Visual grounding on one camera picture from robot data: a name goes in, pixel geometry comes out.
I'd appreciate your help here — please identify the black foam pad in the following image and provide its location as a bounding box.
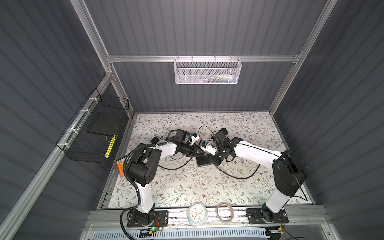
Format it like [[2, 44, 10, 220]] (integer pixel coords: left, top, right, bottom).
[[87, 113, 120, 137]]

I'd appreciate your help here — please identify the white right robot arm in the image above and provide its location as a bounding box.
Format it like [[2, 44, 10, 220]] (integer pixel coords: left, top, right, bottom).
[[200, 129, 307, 223]]

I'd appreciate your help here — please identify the white wire mesh basket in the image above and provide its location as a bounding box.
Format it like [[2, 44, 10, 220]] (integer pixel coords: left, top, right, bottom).
[[173, 58, 242, 85]]

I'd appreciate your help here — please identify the orange marker box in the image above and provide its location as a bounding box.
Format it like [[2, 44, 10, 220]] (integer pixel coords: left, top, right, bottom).
[[116, 157, 126, 179]]

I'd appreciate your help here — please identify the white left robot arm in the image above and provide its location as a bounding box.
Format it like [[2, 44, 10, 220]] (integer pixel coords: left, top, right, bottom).
[[117, 129, 205, 226]]

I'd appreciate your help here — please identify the clear tape ring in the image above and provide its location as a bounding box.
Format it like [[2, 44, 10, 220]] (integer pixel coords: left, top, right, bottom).
[[215, 202, 235, 223]]

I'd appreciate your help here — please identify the white analog clock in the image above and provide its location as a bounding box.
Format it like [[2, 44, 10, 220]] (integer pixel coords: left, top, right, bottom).
[[187, 202, 209, 227]]

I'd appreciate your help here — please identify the black wire wall basket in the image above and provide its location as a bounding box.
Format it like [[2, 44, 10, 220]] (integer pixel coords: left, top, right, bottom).
[[57, 91, 130, 164]]

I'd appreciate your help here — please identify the black power adapter with cord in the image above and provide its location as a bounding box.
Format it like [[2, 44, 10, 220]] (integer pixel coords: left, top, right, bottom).
[[198, 125, 228, 142]]

